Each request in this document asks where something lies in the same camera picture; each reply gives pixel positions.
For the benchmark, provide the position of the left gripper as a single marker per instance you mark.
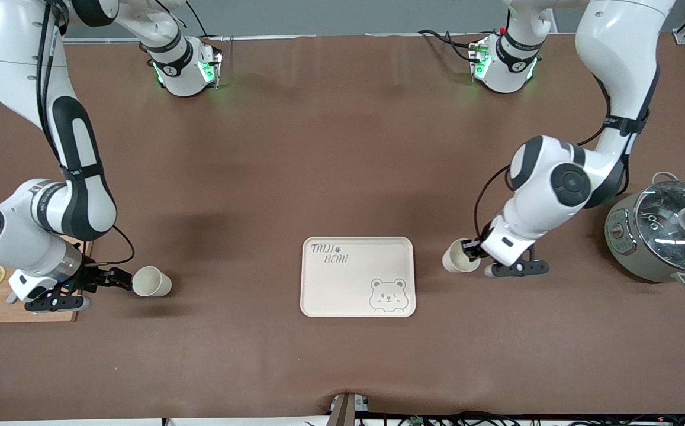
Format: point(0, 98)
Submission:
point(476, 249)

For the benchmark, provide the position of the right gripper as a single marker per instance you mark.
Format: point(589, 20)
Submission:
point(89, 277)

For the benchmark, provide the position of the white plastic cup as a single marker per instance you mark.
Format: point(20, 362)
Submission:
point(454, 259)
point(151, 281)

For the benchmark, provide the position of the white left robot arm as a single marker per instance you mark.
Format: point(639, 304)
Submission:
point(614, 53)

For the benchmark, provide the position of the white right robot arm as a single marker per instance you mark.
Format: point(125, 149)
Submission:
point(76, 177)

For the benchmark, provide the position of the cream tray with bear print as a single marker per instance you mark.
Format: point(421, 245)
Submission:
point(357, 278)

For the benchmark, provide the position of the grey-green cooking pot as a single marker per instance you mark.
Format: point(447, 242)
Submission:
point(632, 260)

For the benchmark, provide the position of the brown table cover mat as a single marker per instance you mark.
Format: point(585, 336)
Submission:
point(318, 148)

